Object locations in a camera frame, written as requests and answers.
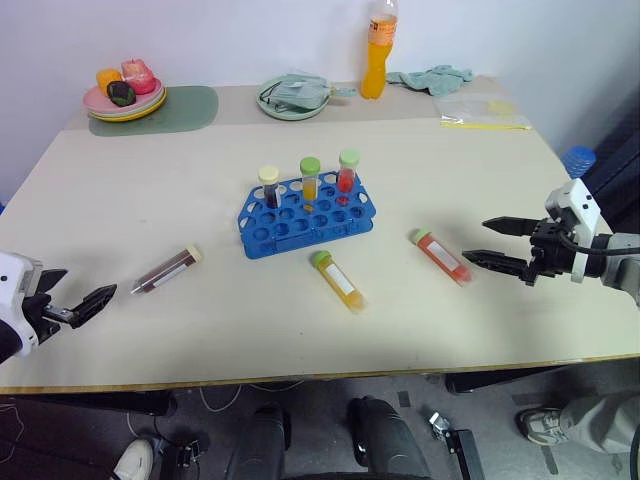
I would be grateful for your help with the grey trouser leg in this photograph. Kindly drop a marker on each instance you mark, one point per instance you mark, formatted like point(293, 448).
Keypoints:
point(600, 420)

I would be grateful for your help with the pale green cloth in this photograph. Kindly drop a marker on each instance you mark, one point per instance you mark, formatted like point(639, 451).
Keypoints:
point(435, 82)

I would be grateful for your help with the dark liquid tube cream cap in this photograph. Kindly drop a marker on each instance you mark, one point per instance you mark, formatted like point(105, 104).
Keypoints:
point(167, 269)
point(270, 192)

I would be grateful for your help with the pink plate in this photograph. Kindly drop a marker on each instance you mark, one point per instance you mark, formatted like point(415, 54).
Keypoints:
point(95, 99)

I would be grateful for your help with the green placemat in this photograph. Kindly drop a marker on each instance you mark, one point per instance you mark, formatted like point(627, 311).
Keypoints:
point(185, 112)

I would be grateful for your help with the blue test tube rack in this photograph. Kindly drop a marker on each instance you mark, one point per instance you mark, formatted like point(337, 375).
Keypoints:
point(264, 235)

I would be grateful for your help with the light green plate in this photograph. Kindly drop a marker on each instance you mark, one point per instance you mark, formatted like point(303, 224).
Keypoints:
point(152, 105)

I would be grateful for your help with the black table base bar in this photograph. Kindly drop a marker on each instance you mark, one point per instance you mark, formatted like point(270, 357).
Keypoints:
point(500, 381)
point(100, 402)

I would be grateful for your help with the orange-red liquid tube green cap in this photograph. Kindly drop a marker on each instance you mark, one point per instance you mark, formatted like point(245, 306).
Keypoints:
point(442, 257)

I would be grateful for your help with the grey sneaker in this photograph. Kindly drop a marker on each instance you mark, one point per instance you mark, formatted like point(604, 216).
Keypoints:
point(542, 426)

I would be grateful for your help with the black bracket with caster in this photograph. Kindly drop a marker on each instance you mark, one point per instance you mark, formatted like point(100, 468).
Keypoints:
point(460, 445)

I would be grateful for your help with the pale green plate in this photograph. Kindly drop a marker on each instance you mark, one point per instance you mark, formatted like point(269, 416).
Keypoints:
point(292, 113)

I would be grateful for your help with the yellow liquid tube green cap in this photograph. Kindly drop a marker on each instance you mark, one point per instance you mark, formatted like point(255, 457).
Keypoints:
point(340, 282)
point(309, 187)

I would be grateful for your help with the dark rounded shape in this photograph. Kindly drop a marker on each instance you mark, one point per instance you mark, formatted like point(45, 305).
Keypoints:
point(257, 445)
point(387, 440)

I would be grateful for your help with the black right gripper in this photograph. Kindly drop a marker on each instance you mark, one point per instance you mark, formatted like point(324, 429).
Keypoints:
point(550, 250)

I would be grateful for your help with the yellow plate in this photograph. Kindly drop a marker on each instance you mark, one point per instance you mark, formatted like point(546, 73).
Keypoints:
point(142, 116)

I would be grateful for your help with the clear zip plastic bag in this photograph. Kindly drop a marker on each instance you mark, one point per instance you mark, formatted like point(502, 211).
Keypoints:
point(475, 112)

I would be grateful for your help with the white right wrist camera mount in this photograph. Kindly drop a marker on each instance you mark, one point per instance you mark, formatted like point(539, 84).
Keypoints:
point(575, 202)

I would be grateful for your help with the orange drink plastic bottle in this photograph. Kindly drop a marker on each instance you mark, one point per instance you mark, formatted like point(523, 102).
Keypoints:
point(376, 65)

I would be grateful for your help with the white shoe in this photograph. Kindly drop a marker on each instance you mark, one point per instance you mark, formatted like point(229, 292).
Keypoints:
point(134, 460)

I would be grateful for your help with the black and green toy ball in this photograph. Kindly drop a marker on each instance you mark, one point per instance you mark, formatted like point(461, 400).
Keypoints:
point(120, 93)

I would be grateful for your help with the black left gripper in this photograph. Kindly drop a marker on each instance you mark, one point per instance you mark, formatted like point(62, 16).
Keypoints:
point(42, 320)

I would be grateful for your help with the pale green folded pouch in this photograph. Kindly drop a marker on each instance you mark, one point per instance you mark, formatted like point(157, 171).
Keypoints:
point(305, 92)

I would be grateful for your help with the pink toy cake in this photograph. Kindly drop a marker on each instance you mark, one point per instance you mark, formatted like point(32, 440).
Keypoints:
point(139, 77)

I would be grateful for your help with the red liquid tube green cap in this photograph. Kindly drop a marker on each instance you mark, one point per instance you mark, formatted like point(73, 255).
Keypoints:
point(346, 182)

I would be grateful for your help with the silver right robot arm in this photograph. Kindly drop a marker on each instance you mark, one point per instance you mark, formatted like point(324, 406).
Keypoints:
point(622, 272)

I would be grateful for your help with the orange toy food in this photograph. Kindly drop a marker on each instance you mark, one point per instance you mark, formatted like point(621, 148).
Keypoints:
point(107, 77)

